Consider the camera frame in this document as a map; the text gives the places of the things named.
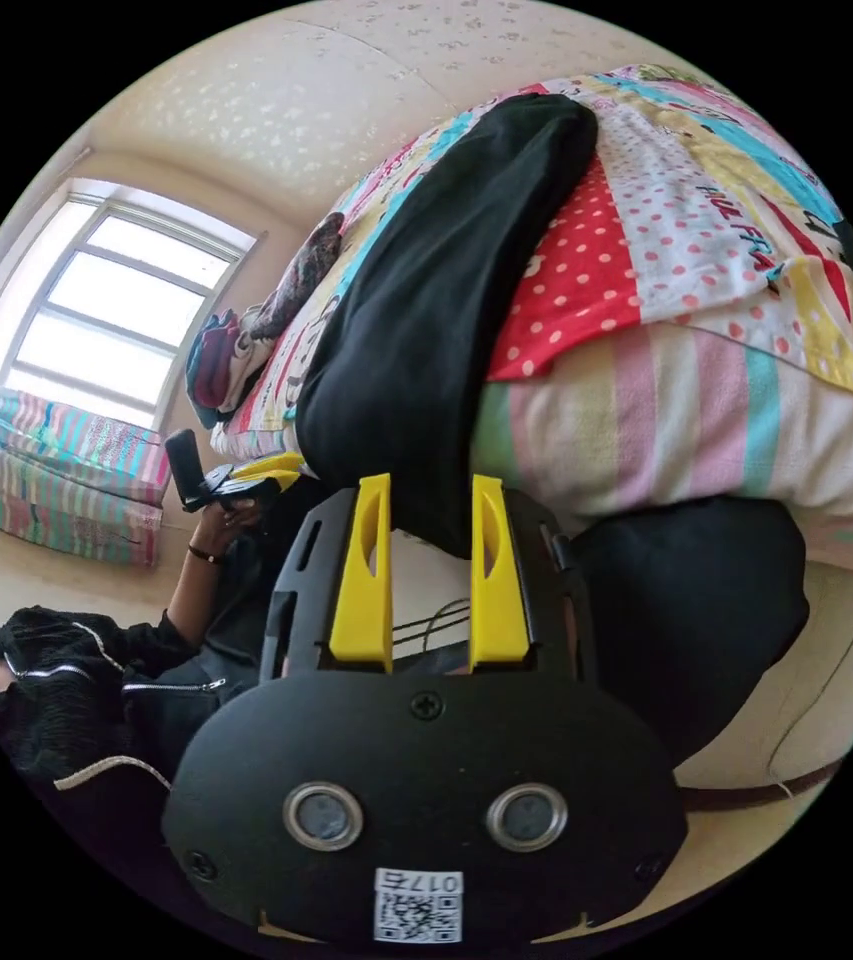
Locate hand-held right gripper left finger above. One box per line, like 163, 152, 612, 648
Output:
327, 471, 395, 672

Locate pile of clothes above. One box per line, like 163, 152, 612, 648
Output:
185, 212, 346, 431

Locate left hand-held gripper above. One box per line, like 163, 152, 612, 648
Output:
197, 451, 307, 517

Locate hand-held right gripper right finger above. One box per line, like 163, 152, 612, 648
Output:
467, 473, 530, 672

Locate person's body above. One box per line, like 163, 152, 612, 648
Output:
0, 491, 811, 835

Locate window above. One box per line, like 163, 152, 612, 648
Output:
0, 178, 260, 430

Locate bed with colourful printed quilt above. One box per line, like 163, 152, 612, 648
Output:
208, 62, 853, 580

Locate person's left forearm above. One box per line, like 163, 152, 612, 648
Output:
160, 548, 229, 648

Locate black pants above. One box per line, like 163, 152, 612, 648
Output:
293, 92, 601, 561

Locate striped folded mattress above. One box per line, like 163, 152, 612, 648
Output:
0, 374, 174, 569

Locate person's left hand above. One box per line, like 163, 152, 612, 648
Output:
191, 496, 268, 564

